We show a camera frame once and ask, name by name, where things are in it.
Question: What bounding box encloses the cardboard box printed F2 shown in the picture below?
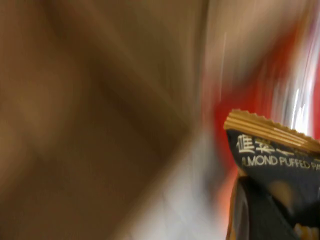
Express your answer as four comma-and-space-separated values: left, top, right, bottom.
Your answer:
0, 0, 208, 240

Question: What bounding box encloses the cardboard box with clear tape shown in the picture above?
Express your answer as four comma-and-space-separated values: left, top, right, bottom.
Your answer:
207, 0, 313, 76

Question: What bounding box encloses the dark almond pastry snack packet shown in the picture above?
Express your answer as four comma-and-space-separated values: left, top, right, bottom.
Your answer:
223, 108, 320, 240

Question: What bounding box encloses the red shrimp chips bag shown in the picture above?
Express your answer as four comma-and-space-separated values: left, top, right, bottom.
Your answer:
202, 0, 320, 226

